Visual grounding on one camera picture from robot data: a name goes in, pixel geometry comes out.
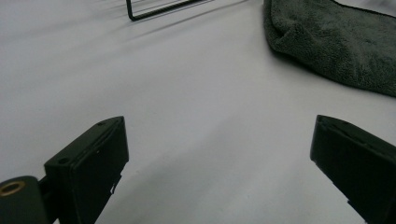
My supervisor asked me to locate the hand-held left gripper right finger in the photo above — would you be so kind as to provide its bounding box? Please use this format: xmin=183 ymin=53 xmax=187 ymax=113
xmin=309 ymin=114 xmax=396 ymax=224

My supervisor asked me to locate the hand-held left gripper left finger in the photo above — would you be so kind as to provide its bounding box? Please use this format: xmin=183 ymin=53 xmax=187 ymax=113
xmin=43 ymin=116 xmax=130 ymax=224

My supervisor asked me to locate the black wire drying rack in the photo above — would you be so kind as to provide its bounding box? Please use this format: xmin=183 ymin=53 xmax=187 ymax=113
xmin=125 ymin=0 xmax=216 ymax=22

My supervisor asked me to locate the grey fluffy towel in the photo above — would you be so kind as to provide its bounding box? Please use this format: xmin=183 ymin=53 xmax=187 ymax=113
xmin=263 ymin=0 xmax=396 ymax=98

